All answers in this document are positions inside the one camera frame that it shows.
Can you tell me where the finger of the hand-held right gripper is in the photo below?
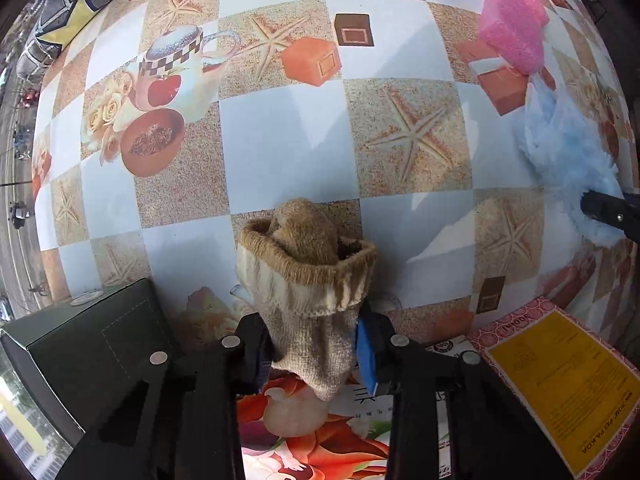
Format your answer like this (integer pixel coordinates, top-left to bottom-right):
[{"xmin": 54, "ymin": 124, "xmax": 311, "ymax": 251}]
[{"xmin": 580, "ymin": 189, "xmax": 640, "ymax": 244}]

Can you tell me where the light blue fluffy scrunchie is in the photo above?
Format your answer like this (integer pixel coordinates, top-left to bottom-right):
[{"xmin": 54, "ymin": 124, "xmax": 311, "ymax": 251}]
[{"xmin": 515, "ymin": 75, "xmax": 634, "ymax": 249}]

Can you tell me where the floral tissue box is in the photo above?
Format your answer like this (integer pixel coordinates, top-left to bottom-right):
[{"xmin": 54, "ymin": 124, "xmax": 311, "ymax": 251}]
[{"xmin": 172, "ymin": 285, "xmax": 481, "ymax": 480}]

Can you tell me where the beige knit sock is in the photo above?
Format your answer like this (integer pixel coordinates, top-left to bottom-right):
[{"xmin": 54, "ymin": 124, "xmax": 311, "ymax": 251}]
[{"xmin": 236, "ymin": 199, "xmax": 379, "ymax": 402}]

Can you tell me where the dark green cardboard box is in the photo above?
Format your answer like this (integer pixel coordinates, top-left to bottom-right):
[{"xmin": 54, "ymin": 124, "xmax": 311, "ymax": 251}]
[{"xmin": 0, "ymin": 277, "xmax": 186, "ymax": 447}]

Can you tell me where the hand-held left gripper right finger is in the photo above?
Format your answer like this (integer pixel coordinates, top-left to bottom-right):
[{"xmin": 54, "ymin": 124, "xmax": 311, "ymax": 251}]
[{"xmin": 355, "ymin": 305, "xmax": 574, "ymax": 480}]

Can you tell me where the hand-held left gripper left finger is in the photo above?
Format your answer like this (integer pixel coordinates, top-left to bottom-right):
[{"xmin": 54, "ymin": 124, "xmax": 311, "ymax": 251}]
[{"xmin": 55, "ymin": 312, "xmax": 274, "ymax": 480}]

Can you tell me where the red patterned box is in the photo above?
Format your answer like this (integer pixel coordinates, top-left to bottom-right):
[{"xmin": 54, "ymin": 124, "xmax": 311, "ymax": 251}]
[{"xmin": 467, "ymin": 297, "xmax": 640, "ymax": 480}]

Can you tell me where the checkered printed tablecloth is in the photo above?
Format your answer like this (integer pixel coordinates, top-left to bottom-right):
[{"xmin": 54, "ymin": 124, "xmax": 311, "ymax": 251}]
[{"xmin": 30, "ymin": 0, "xmax": 640, "ymax": 351}]

